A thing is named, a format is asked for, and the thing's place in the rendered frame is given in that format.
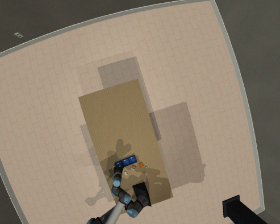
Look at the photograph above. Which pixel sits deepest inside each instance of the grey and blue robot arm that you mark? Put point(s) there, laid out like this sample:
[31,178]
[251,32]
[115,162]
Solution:
[124,203]

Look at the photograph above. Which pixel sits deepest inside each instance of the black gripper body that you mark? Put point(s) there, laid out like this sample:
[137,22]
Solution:
[118,170]

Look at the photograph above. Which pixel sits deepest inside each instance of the blue rack of bins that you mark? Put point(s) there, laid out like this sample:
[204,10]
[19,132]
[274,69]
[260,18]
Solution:
[127,161]

